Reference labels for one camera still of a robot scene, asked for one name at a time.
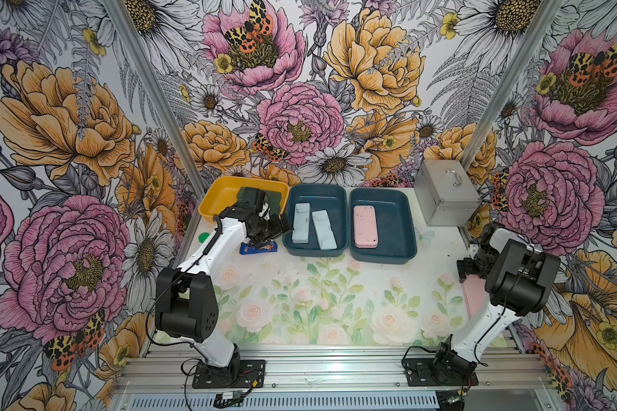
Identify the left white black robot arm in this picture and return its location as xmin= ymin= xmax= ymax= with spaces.
xmin=154 ymin=188 xmax=291 ymax=371

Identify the pink pencil case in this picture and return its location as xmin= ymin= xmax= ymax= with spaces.
xmin=462 ymin=276 xmax=488 ymax=319
xmin=353 ymin=205 xmax=379 ymax=248

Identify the white slotted cable duct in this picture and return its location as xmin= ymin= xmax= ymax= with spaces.
xmin=122 ymin=391 xmax=440 ymax=410

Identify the aluminium front rail frame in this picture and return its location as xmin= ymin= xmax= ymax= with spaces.
xmin=116 ymin=345 xmax=550 ymax=394

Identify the aluminium corner post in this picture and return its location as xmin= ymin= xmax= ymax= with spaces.
xmin=105 ymin=1 xmax=207 ymax=198
xmin=460 ymin=0 xmax=563 ymax=171

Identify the silver metal case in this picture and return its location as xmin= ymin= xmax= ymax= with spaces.
xmin=414 ymin=159 xmax=481 ymax=227

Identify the right aluminium corner post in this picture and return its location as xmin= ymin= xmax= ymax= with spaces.
xmin=460 ymin=0 xmax=563 ymax=171

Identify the yellow plastic tray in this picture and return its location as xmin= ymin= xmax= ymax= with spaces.
xmin=199 ymin=176 xmax=290 ymax=221

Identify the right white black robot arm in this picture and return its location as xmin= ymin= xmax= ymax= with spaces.
xmin=430 ymin=223 xmax=560 ymax=385

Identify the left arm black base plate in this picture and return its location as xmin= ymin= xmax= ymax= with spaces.
xmin=190 ymin=360 xmax=267 ymax=390

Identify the large teal plastic tray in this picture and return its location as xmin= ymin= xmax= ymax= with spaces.
xmin=349 ymin=188 xmax=418 ymax=265

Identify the light blue pencil case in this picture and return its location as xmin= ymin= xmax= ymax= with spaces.
xmin=291 ymin=203 xmax=310 ymax=244
xmin=311 ymin=210 xmax=338 ymax=251

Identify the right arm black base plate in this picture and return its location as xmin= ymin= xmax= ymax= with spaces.
xmin=402 ymin=358 xmax=479 ymax=388

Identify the dark green pencil case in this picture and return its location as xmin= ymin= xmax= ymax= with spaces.
xmin=268 ymin=201 xmax=282 ymax=217
xmin=265 ymin=190 xmax=282 ymax=206

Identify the left aluminium corner post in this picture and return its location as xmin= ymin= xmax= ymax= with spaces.
xmin=105 ymin=1 xmax=207 ymax=198

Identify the blue white gauze bandage pack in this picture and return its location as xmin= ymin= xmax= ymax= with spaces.
xmin=239 ymin=241 xmax=278 ymax=255

